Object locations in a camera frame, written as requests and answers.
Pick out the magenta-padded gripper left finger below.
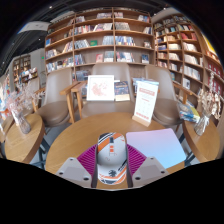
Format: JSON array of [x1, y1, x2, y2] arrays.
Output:
[[55, 143, 99, 189]]

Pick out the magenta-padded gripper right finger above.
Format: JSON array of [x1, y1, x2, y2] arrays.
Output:
[[125, 143, 170, 189]]

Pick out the white orange patterned computer mouse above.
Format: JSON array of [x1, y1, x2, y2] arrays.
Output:
[[96, 132, 128, 186]]

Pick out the pink blue gradient mouse pad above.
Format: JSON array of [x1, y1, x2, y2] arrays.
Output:
[[125, 128, 188, 170]]

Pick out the beige chair holding framed picture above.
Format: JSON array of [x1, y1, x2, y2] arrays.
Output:
[[70, 62, 138, 119]]

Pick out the white red sign wooden base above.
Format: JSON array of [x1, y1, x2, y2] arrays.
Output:
[[131, 79, 160, 128]]

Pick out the beige chair with book stack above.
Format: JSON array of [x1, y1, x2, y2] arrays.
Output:
[[144, 64, 194, 129]]

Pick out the beige wooden-armed chair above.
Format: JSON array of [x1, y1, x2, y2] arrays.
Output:
[[31, 68, 79, 128]]

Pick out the round wooden side table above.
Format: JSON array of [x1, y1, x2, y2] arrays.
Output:
[[3, 112, 46, 165], [182, 118, 223, 164]]

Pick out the colourful book stack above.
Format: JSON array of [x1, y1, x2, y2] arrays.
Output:
[[176, 100, 201, 124]]

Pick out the dark cover book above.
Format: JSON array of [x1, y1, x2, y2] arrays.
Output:
[[113, 80, 131, 102]]

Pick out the glass vase beige dried flowers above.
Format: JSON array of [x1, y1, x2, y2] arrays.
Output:
[[193, 71, 223, 137]]

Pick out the white framed red picture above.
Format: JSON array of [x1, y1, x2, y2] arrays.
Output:
[[86, 74, 116, 102]]

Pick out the glass vase pink dried flowers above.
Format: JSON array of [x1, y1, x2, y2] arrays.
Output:
[[4, 83, 44, 135]]

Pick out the distant small bookshelf unit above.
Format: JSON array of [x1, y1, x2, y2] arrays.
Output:
[[12, 54, 38, 84]]

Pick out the curved wooden bookshelf unit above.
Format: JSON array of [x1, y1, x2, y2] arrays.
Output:
[[153, 13, 224, 111]]

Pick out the wide wooden bookshelf unit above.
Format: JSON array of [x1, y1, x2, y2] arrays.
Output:
[[44, 7, 156, 74]]

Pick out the white hanging ceiling sign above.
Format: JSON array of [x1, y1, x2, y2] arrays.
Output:
[[17, 20, 51, 34]]

